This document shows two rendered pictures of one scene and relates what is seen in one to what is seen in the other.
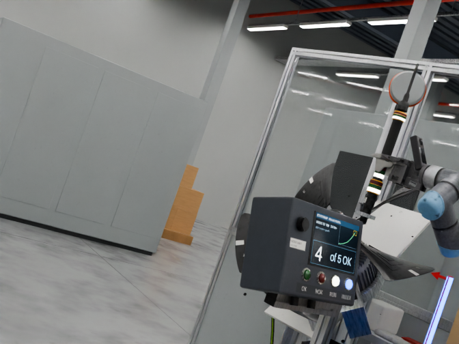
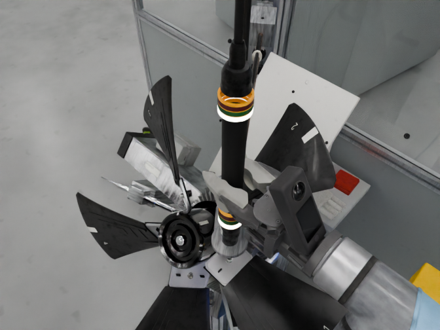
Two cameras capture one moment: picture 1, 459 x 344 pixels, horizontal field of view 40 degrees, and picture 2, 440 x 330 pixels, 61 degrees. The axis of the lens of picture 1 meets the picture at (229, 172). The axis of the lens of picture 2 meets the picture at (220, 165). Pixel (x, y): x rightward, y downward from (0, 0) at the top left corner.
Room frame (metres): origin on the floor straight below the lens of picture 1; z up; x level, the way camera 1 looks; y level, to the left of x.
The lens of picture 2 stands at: (1.77, -0.44, 1.93)
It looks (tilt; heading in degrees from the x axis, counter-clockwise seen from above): 51 degrees down; 357
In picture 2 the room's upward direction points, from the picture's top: straight up
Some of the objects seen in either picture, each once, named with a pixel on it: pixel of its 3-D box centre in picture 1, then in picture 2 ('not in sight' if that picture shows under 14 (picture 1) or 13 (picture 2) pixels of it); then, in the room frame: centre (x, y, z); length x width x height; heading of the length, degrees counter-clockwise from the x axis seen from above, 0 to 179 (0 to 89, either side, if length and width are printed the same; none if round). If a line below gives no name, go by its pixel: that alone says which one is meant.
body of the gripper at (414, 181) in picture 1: (410, 173); (290, 230); (2.03, -0.55, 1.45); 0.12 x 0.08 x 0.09; 43
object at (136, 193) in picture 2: not in sight; (138, 194); (2.37, -0.24, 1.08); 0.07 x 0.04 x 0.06; 53
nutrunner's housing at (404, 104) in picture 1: (384, 158); (232, 177); (2.11, -0.47, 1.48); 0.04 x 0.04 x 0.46
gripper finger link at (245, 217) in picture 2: (394, 160); (248, 208); (2.05, -0.49, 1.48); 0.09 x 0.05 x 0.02; 53
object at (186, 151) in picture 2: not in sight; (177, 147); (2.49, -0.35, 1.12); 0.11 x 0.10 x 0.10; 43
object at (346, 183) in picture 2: (412, 342); (344, 181); (2.53, -0.91, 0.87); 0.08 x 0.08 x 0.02; 46
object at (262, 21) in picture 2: (369, 197); (262, 25); (2.72, -0.60, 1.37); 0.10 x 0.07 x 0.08; 168
